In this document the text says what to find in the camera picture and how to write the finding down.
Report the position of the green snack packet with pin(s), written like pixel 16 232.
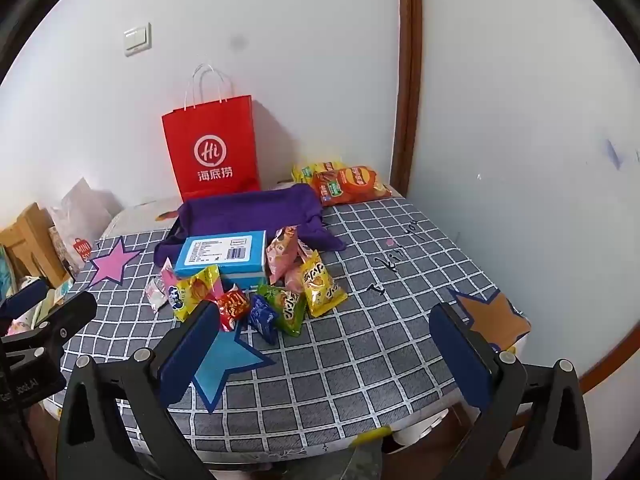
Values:
pixel 285 307

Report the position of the yellow and pink chip bag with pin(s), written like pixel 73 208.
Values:
pixel 192 292

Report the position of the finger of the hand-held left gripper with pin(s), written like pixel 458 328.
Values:
pixel 25 301
pixel 60 321

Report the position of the red paper bag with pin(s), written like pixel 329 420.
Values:
pixel 210 150

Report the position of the wooden furniture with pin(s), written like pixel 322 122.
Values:
pixel 30 240

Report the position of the purple felt storage box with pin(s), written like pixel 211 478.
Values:
pixel 240 215

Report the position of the yellow snack packet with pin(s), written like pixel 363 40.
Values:
pixel 317 285

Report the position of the small red snack packet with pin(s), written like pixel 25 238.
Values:
pixel 234 307

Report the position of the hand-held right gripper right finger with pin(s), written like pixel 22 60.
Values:
pixel 460 355

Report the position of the small blue snack packet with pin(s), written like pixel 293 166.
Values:
pixel 261 316

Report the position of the blue and white box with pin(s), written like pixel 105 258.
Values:
pixel 220 255

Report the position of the white shopping bag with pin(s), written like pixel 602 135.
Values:
pixel 80 220

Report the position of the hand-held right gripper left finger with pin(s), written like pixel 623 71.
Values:
pixel 187 345

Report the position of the grey checkered cloth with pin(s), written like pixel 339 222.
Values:
pixel 380 340

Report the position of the orange chip bag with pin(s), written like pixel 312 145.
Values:
pixel 350 185

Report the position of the pink panda snack packet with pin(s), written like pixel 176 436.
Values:
pixel 280 255

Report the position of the white light switch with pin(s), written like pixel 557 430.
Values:
pixel 137 40

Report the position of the brown wooden door frame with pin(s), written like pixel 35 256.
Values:
pixel 406 75

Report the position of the white and pink snack packet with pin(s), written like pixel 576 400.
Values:
pixel 156 294

